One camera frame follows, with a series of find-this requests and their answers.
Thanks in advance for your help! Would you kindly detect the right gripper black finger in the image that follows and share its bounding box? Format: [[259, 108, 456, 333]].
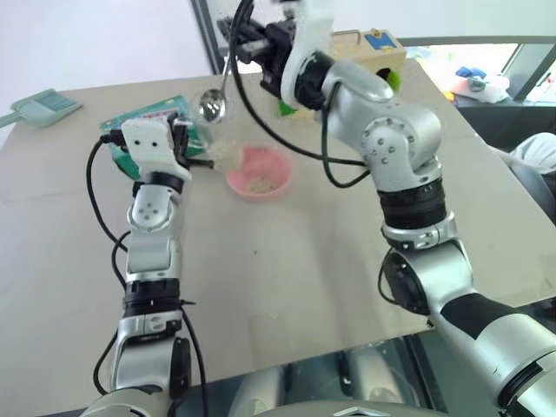
[[220, 17, 268, 41], [236, 40, 268, 64]]

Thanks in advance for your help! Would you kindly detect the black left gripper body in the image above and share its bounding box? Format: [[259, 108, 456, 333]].
[[168, 125, 193, 169]]

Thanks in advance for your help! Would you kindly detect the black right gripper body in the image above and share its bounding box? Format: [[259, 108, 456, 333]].
[[259, 18, 301, 102]]

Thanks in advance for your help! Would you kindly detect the shiny metal spoon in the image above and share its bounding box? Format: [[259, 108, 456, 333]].
[[198, 54, 234, 123]]

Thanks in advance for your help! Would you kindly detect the pink plastic bowl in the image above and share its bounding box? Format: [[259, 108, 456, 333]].
[[224, 145, 293, 201]]

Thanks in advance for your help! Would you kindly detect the green printed food package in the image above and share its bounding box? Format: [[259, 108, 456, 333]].
[[98, 96, 212, 180]]

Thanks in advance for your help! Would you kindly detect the wooden shape sorter box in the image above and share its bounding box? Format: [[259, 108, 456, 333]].
[[276, 29, 407, 128]]

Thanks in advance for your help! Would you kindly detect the blue shape block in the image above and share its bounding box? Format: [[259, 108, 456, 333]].
[[364, 29, 399, 52]]

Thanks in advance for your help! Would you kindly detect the green bristly piece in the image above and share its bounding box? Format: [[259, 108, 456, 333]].
[[378, 68, 404, 95]]

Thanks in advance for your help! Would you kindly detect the pale green dustpan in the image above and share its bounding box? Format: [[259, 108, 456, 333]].
[[0, 88, 84, 130]]

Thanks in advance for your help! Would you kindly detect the person in grey clothes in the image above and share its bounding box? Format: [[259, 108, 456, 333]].
[[506, 132, 556, 175]]

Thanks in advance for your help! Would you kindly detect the silver robot torso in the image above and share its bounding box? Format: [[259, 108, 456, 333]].
[[82, 386, 440, 417]]

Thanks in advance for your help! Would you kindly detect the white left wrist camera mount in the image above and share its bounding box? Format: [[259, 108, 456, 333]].
[[120, 116, 193, 181]]

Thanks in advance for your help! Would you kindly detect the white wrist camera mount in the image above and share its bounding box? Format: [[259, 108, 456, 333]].
[[280, 0, 336, 106], [120, 116, 193, 181]]

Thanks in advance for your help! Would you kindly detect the dark window frame post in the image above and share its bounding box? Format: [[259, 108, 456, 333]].
[[189, 0, 225, 76]]

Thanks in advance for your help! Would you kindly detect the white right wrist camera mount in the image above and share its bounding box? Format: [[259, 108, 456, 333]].
[[280, 0, 336, 106]]

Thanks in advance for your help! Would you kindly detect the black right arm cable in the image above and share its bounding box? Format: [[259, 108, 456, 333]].
[[228, 0, 373, 189]]

